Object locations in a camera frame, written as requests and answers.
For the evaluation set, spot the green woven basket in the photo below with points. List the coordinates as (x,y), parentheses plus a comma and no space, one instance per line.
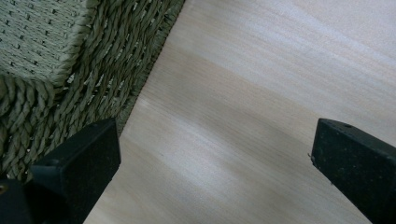
(93,62)

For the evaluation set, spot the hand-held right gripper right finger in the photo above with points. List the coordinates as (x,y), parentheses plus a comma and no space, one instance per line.
(358,165)

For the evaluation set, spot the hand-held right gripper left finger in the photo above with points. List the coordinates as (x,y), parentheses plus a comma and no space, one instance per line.
(77,174)

